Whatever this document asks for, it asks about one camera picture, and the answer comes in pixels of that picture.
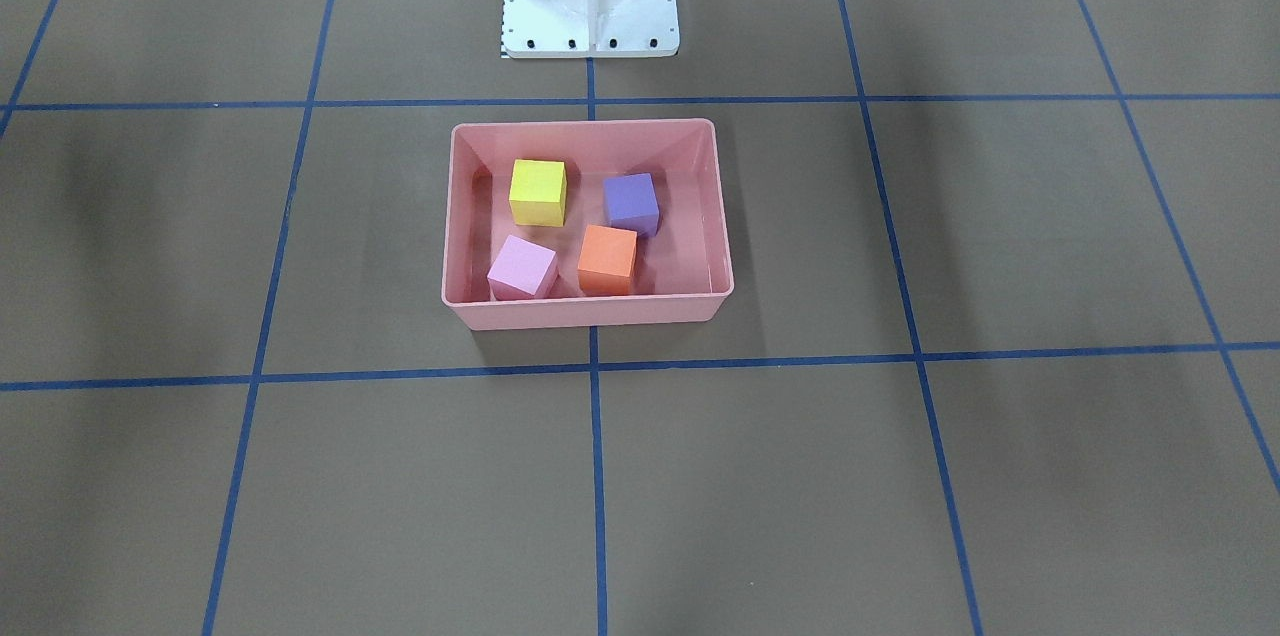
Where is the orange foam block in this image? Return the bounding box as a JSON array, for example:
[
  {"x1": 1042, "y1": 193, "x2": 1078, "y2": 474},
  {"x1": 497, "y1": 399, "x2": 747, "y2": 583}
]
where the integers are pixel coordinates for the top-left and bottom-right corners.
[{"x1": 576, "y1": 223, "x2": 639, "y2": 297}]

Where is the purple foam block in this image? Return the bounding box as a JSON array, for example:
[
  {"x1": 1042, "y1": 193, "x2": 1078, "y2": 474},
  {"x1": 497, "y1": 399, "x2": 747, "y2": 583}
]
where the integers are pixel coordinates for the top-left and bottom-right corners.
[{"x1": 602, "y1": 174, "x2": 660, "y2": 238}]

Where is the pink foam block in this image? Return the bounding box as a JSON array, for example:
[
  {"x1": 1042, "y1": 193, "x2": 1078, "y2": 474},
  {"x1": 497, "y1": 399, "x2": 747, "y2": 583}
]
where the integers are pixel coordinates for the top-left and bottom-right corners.
[{"x1": 486, "y1": 235, "x2": 559, "y2": 302}]

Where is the yellow foam block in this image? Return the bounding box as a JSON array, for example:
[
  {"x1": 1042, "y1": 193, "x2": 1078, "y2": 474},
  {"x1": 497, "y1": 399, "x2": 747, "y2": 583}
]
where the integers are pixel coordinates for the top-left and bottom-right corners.
[{"x1": 508, "y1": 159, "x2": 568, "y2": 229}]

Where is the pink plastic bin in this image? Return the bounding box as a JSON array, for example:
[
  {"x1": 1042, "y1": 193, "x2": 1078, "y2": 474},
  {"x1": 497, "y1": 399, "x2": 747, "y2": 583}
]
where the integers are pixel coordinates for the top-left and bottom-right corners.
[{"x1": 440, "y1": 118, "x2": 735, "y2": 331}]

